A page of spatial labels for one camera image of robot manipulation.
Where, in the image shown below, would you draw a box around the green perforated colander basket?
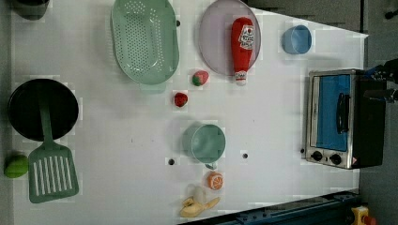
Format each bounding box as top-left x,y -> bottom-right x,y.
111,0 -> 179,94

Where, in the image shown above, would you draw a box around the peeled banana toy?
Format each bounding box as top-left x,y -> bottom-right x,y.
179,187 -> 221,218

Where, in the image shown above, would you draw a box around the dark pot top corner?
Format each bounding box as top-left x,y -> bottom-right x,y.
11,0 -> 50,21

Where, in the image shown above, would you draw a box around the silver toaster oven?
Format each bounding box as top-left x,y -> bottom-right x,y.
305,69 -> 387,170

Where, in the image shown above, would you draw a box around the lilac round plate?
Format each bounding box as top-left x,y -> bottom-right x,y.
198,0 -> 261,76

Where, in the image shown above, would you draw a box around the blue plastic cup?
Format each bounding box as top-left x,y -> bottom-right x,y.
282,25 -> 313,54

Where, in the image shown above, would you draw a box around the orange slice toy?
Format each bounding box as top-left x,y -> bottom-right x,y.
207,172 -> 223,190

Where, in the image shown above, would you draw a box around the black frying pan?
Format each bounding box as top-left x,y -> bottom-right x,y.
8,79 -> 79,142

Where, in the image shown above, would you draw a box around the red plush ketchup bottle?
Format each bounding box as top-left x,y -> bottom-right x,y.
231,17 -> 255,86

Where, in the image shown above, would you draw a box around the red strawberry toy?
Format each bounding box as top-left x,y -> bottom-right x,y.
174,92 -> 189,108

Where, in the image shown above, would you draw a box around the green slotted spatula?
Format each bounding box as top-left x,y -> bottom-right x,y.
28,99 -> 80,203

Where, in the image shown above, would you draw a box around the pink green strawberry toy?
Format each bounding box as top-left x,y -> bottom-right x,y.
192,70 -> 209,86

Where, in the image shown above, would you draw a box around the green lime toy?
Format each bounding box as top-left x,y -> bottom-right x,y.
4,155 -> 29,178

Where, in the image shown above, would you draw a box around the green plastic mug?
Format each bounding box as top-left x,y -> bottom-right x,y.
182,124 -> 226,171

